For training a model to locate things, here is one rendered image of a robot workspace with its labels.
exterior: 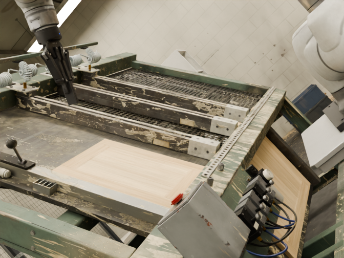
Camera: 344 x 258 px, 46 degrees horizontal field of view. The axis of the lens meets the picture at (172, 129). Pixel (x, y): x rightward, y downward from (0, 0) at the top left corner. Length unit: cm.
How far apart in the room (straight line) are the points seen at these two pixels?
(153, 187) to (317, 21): 77
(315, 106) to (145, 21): 320
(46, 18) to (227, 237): 80
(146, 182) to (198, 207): 59
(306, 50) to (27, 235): 96
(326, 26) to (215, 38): 578
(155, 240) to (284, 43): 582
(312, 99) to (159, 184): 446
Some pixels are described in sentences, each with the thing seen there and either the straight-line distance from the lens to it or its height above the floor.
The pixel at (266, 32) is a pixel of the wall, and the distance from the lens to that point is 677.
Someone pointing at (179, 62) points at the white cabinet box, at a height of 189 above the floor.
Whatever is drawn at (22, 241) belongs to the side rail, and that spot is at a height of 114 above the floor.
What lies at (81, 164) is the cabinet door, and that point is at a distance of 159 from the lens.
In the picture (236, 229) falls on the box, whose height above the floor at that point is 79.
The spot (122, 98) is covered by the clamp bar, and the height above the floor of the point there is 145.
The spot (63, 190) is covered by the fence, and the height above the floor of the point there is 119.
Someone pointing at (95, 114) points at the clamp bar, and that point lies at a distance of 195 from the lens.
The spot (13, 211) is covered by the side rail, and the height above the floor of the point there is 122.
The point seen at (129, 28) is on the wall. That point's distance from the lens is 723.
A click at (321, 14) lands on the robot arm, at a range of 110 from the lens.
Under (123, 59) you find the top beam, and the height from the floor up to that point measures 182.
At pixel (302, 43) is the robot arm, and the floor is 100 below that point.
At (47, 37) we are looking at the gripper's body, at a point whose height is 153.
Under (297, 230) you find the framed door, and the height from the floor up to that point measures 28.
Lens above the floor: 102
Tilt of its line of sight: 3 degrees up
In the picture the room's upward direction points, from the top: 43 degrees counter-clockwise
